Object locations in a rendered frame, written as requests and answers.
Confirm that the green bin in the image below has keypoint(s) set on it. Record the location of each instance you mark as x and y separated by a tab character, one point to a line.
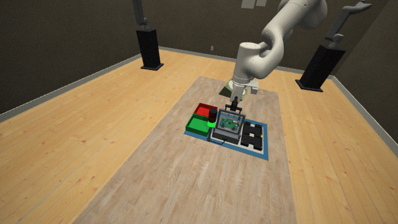
198	124

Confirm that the red open box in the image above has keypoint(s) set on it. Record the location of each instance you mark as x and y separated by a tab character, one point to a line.
203	109

